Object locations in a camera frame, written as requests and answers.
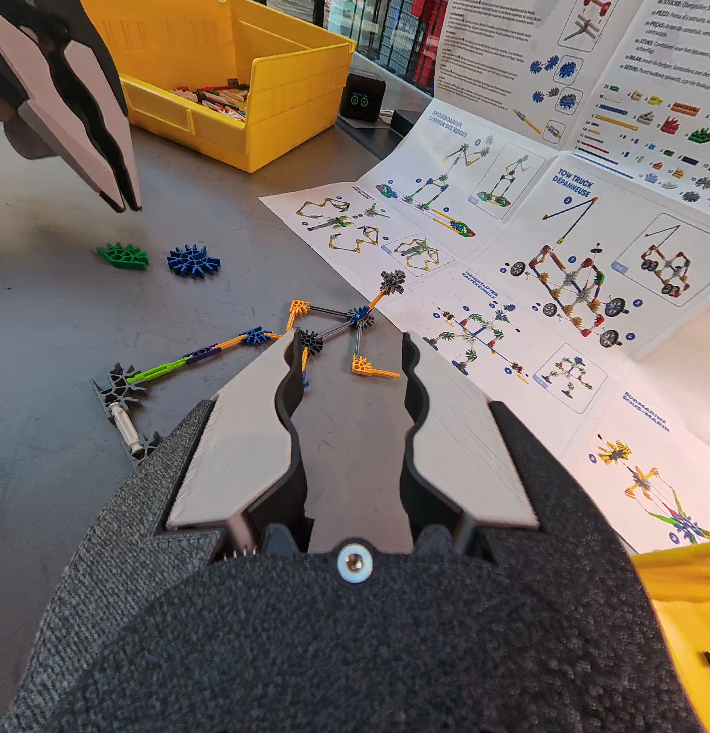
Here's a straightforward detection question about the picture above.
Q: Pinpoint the yellow plastic bin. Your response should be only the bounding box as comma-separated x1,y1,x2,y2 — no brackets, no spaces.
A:
630,541,710,733

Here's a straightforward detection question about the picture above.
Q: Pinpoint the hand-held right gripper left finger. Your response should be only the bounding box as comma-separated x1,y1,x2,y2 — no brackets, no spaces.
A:
166,328,308,559

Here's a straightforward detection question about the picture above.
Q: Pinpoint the small black display device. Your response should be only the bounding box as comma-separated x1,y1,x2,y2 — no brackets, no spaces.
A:
339,71,387,122

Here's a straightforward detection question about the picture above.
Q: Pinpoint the light green toy rod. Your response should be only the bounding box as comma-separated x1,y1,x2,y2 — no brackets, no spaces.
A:
126,358,188,386

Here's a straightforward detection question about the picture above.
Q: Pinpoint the yellow plastic crate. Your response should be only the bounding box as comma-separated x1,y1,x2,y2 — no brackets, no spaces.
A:
80,0,357,174

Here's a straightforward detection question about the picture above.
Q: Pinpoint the white toy rod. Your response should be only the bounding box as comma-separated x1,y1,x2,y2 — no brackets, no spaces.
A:
108,401,141,451

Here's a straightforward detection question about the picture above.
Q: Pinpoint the pile of colourful toy pieces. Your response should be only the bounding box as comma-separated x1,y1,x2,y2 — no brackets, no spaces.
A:
171,80,252,122

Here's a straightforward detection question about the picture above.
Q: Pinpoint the grey snowflake connector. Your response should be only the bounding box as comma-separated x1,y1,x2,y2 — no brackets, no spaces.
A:
91,362,148,425
126,431,161,468

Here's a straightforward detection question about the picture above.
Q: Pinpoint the multicolour rod and connector assembly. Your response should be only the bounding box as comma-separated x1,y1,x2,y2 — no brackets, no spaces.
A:
183,299,384,390

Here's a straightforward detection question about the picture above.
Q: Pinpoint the green fan connector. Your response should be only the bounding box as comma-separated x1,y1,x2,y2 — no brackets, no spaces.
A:
96,242,150,271

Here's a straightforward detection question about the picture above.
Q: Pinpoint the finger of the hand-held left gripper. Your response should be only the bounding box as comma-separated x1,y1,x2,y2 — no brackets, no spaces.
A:
0,11,128,213
63,39,144,213

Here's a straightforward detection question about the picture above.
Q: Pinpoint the blue snowflake connector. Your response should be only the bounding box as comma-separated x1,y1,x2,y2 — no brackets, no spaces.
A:
167,244,222,280

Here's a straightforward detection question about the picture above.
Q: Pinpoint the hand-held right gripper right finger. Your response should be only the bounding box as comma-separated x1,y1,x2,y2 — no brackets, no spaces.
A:
401,332,540,554

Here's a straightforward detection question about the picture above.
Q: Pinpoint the white toy instruction sheet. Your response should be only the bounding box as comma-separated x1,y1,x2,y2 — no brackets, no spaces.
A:
259,0,710,553

